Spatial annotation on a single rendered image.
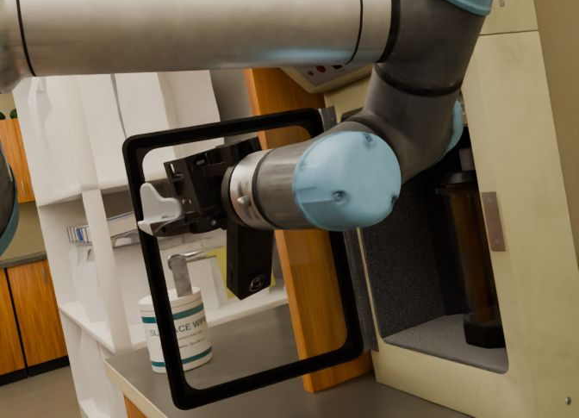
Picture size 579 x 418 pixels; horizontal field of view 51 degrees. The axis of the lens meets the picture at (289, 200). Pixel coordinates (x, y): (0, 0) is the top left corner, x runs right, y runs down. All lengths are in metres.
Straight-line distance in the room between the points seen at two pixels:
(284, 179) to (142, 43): 0.16
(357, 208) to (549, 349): 0.40
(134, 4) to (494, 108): 0.45
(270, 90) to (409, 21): 0.56
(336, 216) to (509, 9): 0.41
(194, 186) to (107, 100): 1.35
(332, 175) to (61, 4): 0.21
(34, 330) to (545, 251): 5.07
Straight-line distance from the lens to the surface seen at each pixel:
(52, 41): 0.42
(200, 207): 0.63
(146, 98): 1.87
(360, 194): 0.46
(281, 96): 1.00
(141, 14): 0.41
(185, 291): 0.88
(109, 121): 1.94
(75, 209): 2.77
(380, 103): 0.52
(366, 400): 0.98
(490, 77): 0.74
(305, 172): 0.47
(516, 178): 0.75
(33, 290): 5.56
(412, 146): 0.53
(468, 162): 0.87
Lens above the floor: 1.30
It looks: 3 degrees down
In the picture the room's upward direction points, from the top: 11 degrees counter-clockwise
